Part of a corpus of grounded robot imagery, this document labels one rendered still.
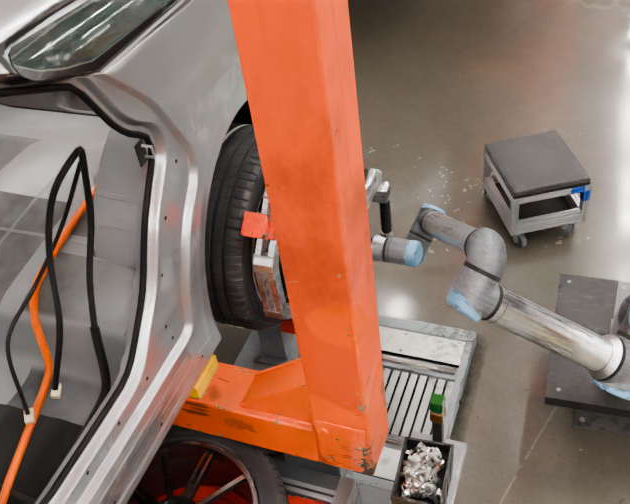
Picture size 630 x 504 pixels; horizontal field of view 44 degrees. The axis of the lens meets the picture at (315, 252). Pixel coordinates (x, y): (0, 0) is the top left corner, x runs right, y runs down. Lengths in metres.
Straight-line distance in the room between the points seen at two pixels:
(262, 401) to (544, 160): 1.92
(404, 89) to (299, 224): 3.25
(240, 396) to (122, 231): 0.58
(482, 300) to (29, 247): 1.35
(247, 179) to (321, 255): 0.67
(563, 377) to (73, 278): 1.63
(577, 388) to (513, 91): 2.38
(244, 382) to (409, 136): 2.37
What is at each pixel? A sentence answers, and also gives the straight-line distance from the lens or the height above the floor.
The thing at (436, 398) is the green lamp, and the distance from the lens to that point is 2.28.
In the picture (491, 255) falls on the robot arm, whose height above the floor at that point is 0.92.
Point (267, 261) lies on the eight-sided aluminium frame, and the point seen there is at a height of 0.97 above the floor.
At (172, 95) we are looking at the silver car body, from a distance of 1.96.
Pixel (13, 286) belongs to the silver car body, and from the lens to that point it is 2.41.
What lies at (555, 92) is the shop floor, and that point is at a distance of 4.77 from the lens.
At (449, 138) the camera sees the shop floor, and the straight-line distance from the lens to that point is 4.37.
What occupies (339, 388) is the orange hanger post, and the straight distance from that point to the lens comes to 2.01.
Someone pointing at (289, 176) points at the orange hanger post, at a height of 1.57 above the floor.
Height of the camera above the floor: 2.49
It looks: 42 degrees down
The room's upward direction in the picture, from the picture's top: 9 degrees counter-clockwise
